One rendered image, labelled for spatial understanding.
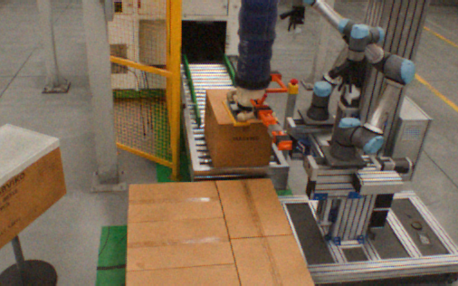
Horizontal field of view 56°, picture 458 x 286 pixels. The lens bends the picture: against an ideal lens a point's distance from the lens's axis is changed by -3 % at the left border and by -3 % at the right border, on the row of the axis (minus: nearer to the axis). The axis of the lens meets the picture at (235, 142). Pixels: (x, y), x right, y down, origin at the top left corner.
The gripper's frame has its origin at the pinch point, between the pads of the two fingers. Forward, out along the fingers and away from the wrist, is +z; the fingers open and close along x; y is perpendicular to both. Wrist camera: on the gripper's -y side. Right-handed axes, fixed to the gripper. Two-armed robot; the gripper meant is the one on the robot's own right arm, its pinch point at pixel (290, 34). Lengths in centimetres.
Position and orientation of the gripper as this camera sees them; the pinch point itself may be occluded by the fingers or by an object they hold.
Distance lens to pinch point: 307.9
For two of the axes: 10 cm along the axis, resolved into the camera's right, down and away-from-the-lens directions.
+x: -1.4, -5.1, 8.5
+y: 9.9, -0.1, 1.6
